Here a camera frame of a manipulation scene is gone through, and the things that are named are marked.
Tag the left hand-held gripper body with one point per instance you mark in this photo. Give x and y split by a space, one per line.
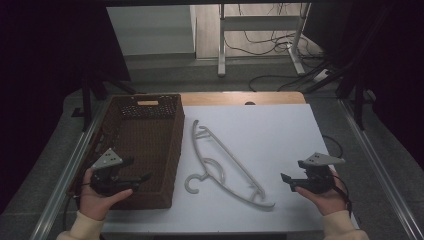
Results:
106 181

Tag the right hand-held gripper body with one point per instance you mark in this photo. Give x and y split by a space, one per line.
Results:
316 178

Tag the brown woven basket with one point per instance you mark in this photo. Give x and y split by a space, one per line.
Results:
143 146

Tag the light grey plastic hanger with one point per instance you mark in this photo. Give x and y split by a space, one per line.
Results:
213 166

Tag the person's left hand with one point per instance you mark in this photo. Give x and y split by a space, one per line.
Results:
95 203

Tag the person's right hand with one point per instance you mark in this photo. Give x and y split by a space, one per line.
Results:
328 201

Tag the white table mat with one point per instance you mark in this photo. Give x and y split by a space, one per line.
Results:
273 143

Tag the black metal stand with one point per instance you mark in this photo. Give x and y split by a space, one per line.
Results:
87 100
358 100

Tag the white power strip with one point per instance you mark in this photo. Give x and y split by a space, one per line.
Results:
320 75

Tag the silver metal rail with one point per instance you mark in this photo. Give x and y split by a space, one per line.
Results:
66 173
376 156

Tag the grey wall panel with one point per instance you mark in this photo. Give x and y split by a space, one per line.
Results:
150 30

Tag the white desk frame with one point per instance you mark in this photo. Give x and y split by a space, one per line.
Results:
256 22

